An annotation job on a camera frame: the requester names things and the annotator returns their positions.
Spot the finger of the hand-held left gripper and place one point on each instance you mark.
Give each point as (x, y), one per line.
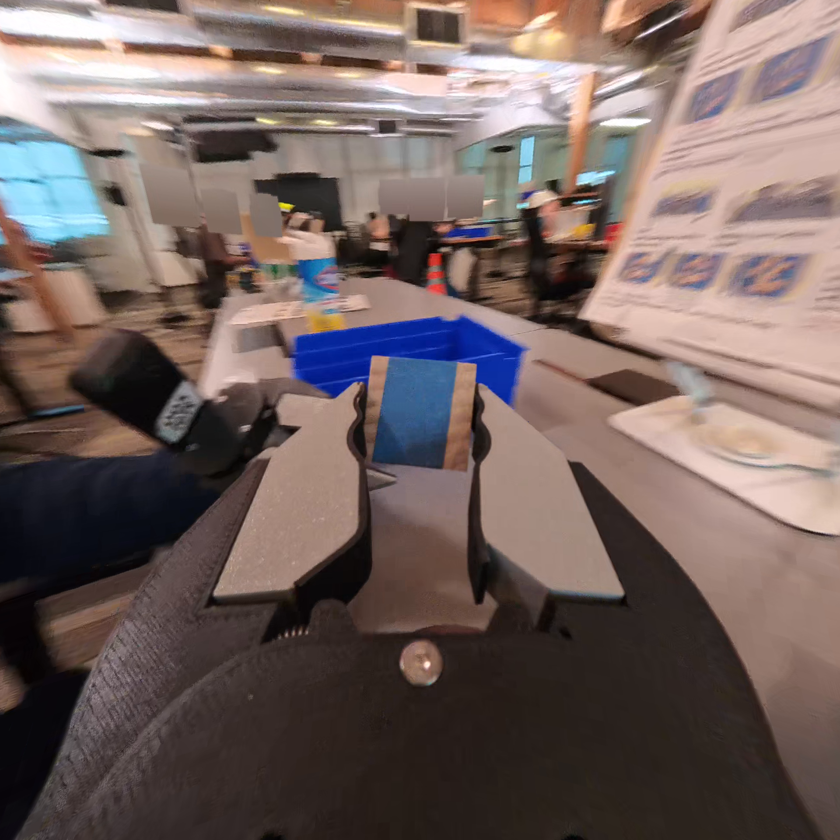
(308, 410)
(377, 479)

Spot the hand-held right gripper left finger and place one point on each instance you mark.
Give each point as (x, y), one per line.
(295, 518)

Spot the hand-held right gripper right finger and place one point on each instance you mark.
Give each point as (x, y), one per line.
(544, 518)

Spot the blue-striped wooden cube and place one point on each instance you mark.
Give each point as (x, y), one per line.
(420, 413)

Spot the blue plastic bin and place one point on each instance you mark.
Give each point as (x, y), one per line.
(407, 341)

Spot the person's left forearm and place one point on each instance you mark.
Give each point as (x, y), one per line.
(98, 512)

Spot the paper sheet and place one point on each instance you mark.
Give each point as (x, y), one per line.
(302, 308)

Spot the disinfecting wipes canister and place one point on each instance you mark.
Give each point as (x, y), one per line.
(320, 282)

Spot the cardboard box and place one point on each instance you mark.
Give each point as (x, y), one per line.
(262, 239)

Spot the orange traffic cone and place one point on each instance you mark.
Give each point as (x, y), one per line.
(436, 275)

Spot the instruction sheet on stand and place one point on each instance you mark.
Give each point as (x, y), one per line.
(722, 446)

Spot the black computer monitor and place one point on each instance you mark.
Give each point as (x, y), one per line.
(308, 200)

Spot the small blue storage bin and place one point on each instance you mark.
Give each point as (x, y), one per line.
(471, 231)

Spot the black hanging screen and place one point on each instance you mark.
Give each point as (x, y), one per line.
(233, 145)

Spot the printed instruction sheet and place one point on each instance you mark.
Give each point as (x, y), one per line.
(735, 197)

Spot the ceiling air vent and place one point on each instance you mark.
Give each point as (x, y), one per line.
(436, 23)

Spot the silver air duct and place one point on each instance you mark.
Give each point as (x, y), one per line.
(262, 85)

